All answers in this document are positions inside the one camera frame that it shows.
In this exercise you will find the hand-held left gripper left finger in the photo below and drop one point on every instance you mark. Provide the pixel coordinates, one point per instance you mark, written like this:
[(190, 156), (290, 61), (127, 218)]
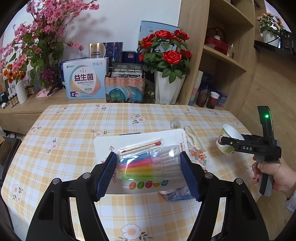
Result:
[(107, 176)]

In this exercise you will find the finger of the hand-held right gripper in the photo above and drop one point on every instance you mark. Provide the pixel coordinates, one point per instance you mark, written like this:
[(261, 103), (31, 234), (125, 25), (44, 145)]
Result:
[(246, 137), (231, 143)]

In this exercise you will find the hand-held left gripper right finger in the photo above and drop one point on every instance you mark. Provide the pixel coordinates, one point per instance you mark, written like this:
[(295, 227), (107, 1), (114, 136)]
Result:
[(188, 176)]

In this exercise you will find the floral paper cup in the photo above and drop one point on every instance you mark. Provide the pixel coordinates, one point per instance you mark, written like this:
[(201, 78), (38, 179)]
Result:
[(231, 131)]

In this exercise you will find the clear blue plastic bag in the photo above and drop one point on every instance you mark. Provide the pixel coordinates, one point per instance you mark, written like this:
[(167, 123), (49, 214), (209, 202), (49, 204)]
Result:
[(179, 194)]

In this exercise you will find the floral clear wrapper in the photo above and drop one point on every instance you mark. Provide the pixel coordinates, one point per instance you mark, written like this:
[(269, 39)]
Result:
[(197, 157)]

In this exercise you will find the marker pen blister pack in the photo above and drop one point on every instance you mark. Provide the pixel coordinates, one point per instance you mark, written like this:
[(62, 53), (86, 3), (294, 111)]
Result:
[(143, 166)]

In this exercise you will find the person's right hand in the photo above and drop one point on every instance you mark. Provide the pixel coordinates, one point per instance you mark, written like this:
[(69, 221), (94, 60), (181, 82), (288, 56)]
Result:
[(281, 176)]

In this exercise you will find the clear plastic wrapper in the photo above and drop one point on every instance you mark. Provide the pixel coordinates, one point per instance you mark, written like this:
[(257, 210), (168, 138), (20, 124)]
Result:
[(193, 139)]

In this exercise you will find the small blue carton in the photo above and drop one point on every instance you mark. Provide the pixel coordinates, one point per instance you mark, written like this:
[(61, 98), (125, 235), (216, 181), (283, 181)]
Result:
[(222, 100)]

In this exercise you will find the red white paper cup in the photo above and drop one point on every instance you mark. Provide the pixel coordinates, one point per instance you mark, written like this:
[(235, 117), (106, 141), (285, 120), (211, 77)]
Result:
[(214, 100)]

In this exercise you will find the brown plastic cup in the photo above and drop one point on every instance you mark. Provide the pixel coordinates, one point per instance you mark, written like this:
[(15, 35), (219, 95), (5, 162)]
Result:
[(202, 99)]

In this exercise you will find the crumpled clear wrapper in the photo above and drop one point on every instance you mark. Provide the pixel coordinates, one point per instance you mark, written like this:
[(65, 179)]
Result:
[(177, 122)]

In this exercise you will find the stack of pastel cups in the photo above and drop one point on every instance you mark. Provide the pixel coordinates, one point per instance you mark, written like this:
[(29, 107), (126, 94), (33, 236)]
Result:
[(195, 92)]

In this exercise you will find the dark blue shelf box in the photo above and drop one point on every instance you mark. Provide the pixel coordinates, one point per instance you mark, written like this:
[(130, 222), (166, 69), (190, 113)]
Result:
[(208, 81)]

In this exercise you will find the white faceted flower pot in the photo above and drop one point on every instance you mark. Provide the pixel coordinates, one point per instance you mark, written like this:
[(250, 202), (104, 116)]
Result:
[(170, 90)]

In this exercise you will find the small glass bottle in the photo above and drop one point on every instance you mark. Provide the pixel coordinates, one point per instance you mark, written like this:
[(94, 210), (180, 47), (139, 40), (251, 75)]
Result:
[(231, 52)]

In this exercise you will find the pink teal storage box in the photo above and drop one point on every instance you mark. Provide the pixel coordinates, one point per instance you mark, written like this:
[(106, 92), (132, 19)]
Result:
[(124, 90)]

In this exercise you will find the large light blue box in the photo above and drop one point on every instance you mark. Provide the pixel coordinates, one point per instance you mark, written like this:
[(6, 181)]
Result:
[(85, 81)]

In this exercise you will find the red basket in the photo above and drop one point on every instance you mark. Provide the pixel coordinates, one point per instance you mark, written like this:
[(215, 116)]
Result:
[(216, 42)]

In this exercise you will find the small black tripod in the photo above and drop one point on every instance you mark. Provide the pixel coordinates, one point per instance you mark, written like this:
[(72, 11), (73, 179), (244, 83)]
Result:
[(55, 87)]

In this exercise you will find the potted pink rose plant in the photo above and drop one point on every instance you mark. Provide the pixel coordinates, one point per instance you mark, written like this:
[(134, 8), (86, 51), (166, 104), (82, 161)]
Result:
[(272, 37)]

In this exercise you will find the wooden sideboard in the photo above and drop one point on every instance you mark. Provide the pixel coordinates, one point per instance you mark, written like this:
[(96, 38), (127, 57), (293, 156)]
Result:
[(23, 115)]

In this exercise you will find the black case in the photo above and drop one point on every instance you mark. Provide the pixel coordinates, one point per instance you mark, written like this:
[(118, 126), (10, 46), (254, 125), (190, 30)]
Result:
[(7, 150)]

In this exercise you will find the pink cloth bow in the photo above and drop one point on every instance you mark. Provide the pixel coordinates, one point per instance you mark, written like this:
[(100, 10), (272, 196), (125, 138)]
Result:
[(42, 93)]

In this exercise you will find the red rose plant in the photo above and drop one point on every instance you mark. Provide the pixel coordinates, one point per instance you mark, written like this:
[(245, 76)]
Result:
[(171, 56)]

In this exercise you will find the black packets carton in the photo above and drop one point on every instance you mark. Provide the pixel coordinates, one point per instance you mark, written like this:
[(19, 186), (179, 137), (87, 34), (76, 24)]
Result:
[(127, 69)]

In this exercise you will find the blue white carton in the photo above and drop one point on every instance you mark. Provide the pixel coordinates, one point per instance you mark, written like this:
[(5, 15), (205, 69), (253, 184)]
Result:
[(61, 74)]

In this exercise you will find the wooden shelf unit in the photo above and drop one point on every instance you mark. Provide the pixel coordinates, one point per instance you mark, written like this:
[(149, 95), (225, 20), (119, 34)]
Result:
[(192, 34)]

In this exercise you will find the purple artificial flowers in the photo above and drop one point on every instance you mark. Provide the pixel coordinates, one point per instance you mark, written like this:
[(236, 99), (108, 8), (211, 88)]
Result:
[(48, 76)]

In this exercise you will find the white ribbed vase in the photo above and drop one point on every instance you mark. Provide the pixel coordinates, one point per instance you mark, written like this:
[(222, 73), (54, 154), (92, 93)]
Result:
[(22, 93)]

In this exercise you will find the row of small brown bottles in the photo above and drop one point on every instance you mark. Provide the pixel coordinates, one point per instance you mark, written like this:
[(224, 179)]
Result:
[(12, 100)]

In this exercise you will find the small dark blue box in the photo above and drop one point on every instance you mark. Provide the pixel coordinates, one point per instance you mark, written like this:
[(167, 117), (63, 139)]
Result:
[(140, 57), (129, 56)]

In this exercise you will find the dark blue patterned box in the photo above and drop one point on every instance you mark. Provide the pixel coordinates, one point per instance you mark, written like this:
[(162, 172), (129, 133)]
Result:
[(114, 51)]

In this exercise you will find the silver gold box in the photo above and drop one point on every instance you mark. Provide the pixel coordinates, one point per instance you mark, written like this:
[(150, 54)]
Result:
[(97, 51)]

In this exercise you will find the orange artificial flowers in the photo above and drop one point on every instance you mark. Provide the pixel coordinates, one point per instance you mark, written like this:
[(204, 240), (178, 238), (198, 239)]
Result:
[(13, 74)]

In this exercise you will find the tall light blue box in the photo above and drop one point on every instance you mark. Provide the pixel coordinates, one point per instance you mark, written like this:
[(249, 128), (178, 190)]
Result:
[(150, 29)]

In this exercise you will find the pink blossom bouquet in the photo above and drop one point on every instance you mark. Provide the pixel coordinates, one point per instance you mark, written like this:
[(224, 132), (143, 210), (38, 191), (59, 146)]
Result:
[(46, 18)]

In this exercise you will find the black wall shelf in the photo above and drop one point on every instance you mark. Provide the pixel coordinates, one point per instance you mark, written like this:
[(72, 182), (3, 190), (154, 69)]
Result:
[(266, 45)]

